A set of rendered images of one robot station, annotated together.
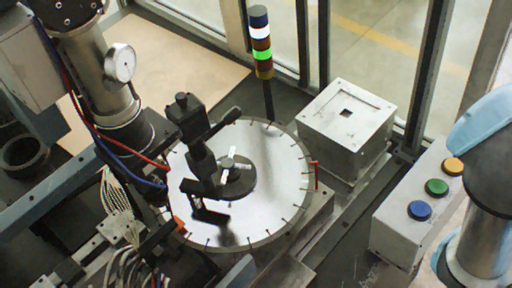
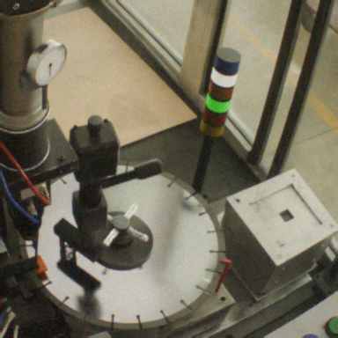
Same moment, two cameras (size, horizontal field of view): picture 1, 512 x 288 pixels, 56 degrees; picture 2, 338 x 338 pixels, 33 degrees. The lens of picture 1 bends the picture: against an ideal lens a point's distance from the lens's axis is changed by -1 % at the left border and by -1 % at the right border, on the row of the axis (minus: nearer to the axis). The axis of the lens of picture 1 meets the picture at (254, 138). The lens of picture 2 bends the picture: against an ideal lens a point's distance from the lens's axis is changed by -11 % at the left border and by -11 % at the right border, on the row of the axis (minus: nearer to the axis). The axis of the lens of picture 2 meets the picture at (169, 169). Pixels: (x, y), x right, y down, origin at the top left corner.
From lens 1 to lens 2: 0.03 m
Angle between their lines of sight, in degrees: 2
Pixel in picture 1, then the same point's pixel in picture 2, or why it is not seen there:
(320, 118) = (255, 210)
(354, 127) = (288, 235)
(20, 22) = not seen: outside the picture
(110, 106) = (15, 105)
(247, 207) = (125, 283)
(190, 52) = (132, 68)
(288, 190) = (181, 282)
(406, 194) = (306, 326)
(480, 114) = not seen: outside the picture
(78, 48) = (12, 34)
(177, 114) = (82, 141)
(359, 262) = not seen: outside the picture
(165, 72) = (92, 80)
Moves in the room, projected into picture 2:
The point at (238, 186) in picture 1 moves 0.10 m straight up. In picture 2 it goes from (122, 255) to (127, 218)
